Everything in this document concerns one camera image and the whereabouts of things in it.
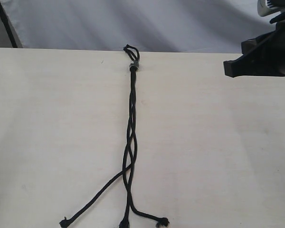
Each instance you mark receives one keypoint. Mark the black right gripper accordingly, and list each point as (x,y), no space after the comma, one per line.
(268,60)

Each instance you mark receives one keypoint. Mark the grey tape around cable bundle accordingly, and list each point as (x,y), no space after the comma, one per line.
(135,65)

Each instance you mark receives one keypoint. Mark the grey backdrop cloth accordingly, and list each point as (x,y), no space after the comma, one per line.
(205,26)

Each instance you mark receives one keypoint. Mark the black stand pole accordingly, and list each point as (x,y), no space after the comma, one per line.
(4,19)

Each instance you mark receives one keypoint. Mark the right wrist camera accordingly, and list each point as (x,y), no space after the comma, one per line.
(268,7)

